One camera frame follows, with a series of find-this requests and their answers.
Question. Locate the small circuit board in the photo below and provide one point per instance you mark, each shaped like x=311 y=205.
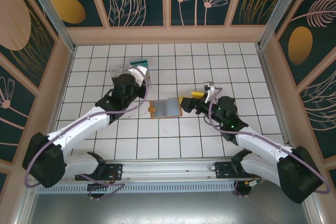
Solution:
x=105 y=182
x=253 y=182

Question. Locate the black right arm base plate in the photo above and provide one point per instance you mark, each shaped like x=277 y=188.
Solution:
x=221 y=170

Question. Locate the aluminium corner post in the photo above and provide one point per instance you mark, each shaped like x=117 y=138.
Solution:
x=50 y=9
x=278 y=11

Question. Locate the clear acrylic organiser tray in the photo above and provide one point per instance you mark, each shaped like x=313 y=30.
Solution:
x=116 y=70

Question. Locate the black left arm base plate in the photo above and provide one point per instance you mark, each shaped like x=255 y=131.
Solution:
x=115 y=171

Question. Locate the grey sheet metal panel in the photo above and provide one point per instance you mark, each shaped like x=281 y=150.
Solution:
x=168 y=208

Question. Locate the yellow credit card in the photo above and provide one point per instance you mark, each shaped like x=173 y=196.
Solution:
x=197 y=94

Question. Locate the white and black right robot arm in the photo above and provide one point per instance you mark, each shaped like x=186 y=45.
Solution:
x=262 y=148

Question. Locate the aluminium side rail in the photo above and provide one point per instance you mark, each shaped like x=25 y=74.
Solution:
x=273 y=90
x=68 y=66

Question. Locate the aluminium mounting rail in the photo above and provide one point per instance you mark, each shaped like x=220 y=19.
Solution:
x=168 y=169

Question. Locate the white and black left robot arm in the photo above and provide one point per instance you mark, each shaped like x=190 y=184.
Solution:
x=86 y=124

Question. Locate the orange clear zip pouch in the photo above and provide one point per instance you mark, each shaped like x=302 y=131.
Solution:
x=166 y=108

